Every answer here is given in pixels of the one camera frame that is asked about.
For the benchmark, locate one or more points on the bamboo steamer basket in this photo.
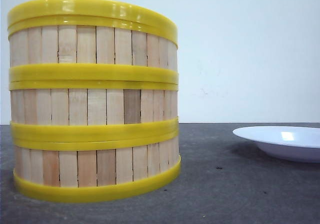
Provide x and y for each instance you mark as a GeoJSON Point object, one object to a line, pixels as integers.
{"type": "Point", "coordinates": [83, 164]}
{"type": "Point", "coordinates": [65, 51]}
{"type": "Point", "coordinates": [92, 115]}

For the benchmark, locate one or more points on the woven bamboo steamer lid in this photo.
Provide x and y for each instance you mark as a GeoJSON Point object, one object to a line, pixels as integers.
{"type": "Point", "coordinates": [108, 13]}

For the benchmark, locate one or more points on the white plate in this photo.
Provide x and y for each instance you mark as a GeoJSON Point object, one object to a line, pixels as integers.
{"type": "Point", "coordinates": [300, 144]}

